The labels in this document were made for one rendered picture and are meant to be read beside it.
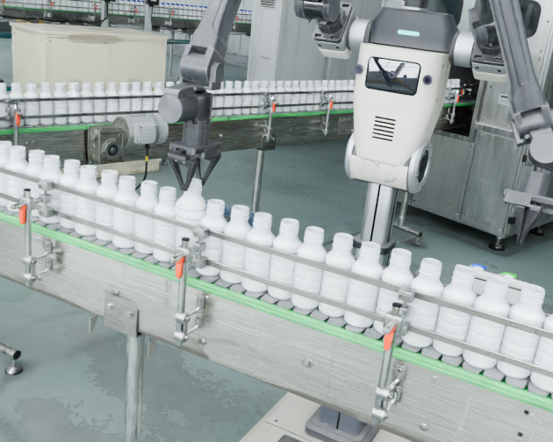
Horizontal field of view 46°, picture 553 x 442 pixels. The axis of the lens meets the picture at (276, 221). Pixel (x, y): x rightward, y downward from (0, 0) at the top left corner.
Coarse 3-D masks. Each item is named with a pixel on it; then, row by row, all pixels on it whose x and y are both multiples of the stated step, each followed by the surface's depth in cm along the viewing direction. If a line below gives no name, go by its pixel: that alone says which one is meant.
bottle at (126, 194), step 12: (120, 180) 147; (132, 180) 147; (120, 192) 148; (132, 192) 148; (132, 204) 148; (120, 216) 148; (132, 216) 149; (120, 228) 149; (132, 228) 150; (120, 240) 150
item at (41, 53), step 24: (24, 24) 509; (24, 48) 505; (48, 48) 482; (72, 48) 495; (96, 48) 508; (120, 48) 522; (144, 48) 537; (24, 72) 511; (48, 72) 487; (72, 72) 500; (96, 72) 514; (120, 72) 529; (144, 72) 544; (120, 168) 558; (144, 168) 575
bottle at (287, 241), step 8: (288, 224) 130; (296, 224) 130; (280, 232) 131; (288, 232) 130; (296, 232) 131; (280, 240) 131; (288, 240) 130; (296, 240) 131; (280, 248) 130; (288, 248) 130; (296, 248) 130; (272, 256) 133; (272, 264) 133; (280, 264) 131; (288, 264) 131; (272, 272) 133; (280, 272) 132; (288, 272) 132; (280, 280) 132; (288, 280) 132; (272, 288) 134; (272, 296) 135; (280, 296) 133; (288, 296) 134
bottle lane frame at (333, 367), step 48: (0, 240) 167; (48, 240) 158; (48, 288) 162; (96, 288) 154; (144, 288) 147; (192, 288) 140; (192, 336) 143; (240, 336) 137; (288, 336) 131; (336, 336) 125; (288, 384) 134; (336, 384) 128; (432, 384) 118; (480, 384) 114; (432, 432) 121; (480, 432) 116; (528, 432) 112
